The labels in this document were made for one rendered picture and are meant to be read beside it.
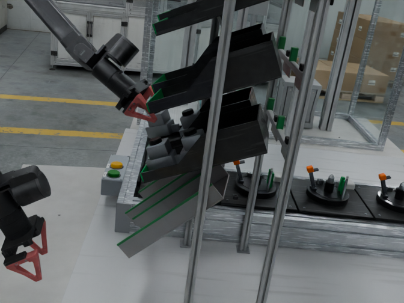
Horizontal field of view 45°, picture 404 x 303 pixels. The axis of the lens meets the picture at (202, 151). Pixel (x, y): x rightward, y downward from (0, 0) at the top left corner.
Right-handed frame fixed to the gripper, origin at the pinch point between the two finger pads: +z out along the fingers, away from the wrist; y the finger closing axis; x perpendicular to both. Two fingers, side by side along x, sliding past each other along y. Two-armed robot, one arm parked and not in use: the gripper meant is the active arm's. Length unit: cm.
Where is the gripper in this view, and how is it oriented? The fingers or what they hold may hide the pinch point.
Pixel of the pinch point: (157, 115)
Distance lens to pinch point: 124.3
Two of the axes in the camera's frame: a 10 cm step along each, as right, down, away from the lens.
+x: -5.5, 6.5, 5.2
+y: 3.4, -4.0, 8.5
